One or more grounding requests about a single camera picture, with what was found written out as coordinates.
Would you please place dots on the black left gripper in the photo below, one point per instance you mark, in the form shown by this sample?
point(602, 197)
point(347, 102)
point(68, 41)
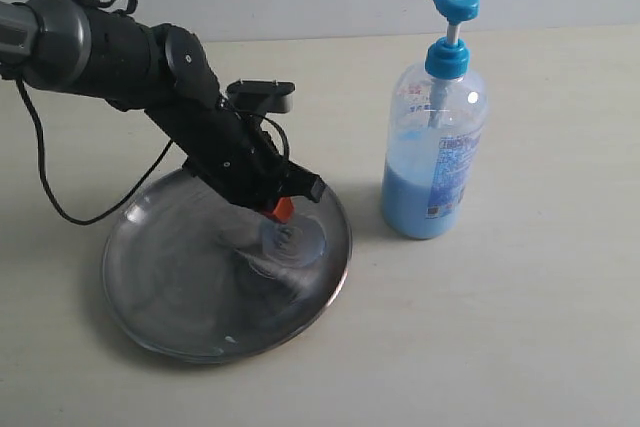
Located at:
point(227, 149)

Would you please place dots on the blue soap pump bottle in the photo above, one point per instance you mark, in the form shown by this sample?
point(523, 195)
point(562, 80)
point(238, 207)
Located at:
point(438, 110)

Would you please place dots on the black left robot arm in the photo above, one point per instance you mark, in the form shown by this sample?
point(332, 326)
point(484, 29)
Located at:
point(63, 46)

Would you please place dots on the blue soap blob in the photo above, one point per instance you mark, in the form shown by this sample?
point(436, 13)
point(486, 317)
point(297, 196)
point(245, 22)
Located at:
point(297, 243)

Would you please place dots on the round stainless steel plate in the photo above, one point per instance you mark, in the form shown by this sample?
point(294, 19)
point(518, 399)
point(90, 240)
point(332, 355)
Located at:
point(184, 274)

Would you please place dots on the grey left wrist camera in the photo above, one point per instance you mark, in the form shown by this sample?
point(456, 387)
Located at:
point(261, 96)

